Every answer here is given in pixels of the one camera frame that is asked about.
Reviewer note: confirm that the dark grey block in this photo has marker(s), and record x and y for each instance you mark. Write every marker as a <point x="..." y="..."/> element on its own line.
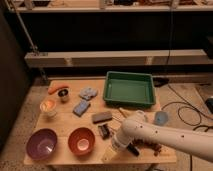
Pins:
<point x="101" y="117"/>

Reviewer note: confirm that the small metal cup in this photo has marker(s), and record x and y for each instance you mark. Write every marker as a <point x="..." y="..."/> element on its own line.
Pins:
<point x="64" y="95"/>

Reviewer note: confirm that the wooden shelf rail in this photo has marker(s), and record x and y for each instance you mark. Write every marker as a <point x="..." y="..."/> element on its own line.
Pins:
<point x="117" y="58"/>

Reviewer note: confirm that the blue sponge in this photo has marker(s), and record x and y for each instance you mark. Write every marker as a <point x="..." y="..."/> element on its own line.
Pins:
<point x="81" y="108"/>

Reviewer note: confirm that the bunch of brown grapes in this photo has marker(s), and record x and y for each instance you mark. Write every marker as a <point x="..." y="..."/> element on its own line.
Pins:
<point x="154" y="146"/>

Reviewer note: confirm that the white cup orange inside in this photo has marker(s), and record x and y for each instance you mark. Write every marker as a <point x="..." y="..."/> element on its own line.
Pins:
<point x="48" y="108"/>

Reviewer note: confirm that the black handled brush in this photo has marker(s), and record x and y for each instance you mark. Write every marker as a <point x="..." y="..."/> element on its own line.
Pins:
<point x="105" y="133"/>

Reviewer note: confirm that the red bowl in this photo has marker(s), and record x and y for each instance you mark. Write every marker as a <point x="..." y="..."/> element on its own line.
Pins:
<point x="81" y="141"/>

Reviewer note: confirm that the light blue cloth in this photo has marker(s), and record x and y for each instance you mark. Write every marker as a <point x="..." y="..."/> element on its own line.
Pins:
<point x="88" y="93"/>

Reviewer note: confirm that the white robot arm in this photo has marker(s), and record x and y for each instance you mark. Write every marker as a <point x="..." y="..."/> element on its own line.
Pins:
<point x="199" y="144"/>

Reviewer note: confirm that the purple bowl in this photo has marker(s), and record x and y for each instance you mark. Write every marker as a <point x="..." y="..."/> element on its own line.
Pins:
<point x="41" y="144"/>

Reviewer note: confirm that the green plastic tray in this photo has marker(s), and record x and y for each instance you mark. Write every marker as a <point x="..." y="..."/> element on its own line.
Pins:
<point x="129" y="89"/>

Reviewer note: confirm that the orange carrot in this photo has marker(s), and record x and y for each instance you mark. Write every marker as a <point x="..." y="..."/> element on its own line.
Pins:
<point x="53" y="89"/>

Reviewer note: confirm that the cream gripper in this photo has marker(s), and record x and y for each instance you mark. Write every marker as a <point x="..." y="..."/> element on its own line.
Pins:
<point x="109" y="154"/>

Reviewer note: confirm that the wooden spoon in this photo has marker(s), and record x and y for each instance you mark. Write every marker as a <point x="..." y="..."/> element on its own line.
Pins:
<point x="123" y="112"/>

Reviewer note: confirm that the light blue cup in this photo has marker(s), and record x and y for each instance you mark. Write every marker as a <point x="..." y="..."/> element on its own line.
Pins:
<point x="161" y="118"/>

